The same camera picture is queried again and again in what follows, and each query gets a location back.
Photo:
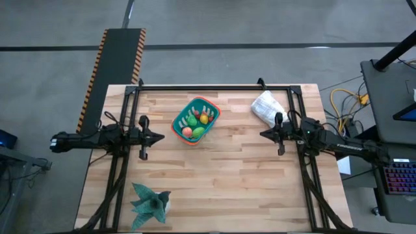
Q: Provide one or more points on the yellow-green toy pear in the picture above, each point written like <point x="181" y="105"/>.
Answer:
<point x="198" y="132"/>

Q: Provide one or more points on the black device with blue light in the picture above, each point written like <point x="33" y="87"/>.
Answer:
<point x="7" y="139"/>

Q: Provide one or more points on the green folded cloth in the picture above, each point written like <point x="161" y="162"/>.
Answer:
<point x="148" y="204"/>

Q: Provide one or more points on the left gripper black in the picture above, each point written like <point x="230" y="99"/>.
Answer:
<point x="143" y="136"/>

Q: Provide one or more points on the grey metal cart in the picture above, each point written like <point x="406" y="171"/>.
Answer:
<point x="19" y="165"/>

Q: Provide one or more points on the black aluminium table frame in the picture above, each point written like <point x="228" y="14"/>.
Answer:
<point x="211" y="87"/>

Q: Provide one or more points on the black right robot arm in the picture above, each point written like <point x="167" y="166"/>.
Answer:
<point x="344" y="144"/>

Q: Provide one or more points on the black ramp with hazard stripes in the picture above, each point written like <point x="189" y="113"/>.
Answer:
<point x="117" y="58"/>

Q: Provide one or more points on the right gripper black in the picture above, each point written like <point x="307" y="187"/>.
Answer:
<point x="285" y="134"/>

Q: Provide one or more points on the white plant pot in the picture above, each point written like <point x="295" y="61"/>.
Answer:
<point x="167" y="205"/>

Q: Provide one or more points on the white crumpled cloth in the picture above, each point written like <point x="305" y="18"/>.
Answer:
<point x="268" y="109"/>

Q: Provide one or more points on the tablet with blue screen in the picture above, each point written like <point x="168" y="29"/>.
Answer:
<point x="408" y="114"/>

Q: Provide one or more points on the bright green toy fruit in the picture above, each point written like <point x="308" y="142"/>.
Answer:
<point x="192" y="120"/>

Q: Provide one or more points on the backlit keyboard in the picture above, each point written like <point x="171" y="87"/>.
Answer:
<point x="401" y="178"/>

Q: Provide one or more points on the white paper sheet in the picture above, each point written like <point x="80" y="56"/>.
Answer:
<point x="344" y="166"/>

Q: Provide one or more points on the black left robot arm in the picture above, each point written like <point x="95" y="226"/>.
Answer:
<point x="78" y="140"/>

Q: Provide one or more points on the grey desk with pole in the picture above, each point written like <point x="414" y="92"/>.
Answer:
<point x="386" y="104"/>

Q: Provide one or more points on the teal basket with orange rim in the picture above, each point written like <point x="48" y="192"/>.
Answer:
<point x="182" y="112"/>

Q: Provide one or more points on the orange toy fruit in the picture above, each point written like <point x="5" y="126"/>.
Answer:
<point x="187" y="131"/>

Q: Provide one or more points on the grey keyboard desk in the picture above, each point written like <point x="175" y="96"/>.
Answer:
<point x="396" y="208"/>

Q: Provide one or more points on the yellow toy lemon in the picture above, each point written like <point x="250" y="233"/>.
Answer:
<point x="204" y="119"/>

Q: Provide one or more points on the black pole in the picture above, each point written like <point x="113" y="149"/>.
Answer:
<point x="395" y="52"/>

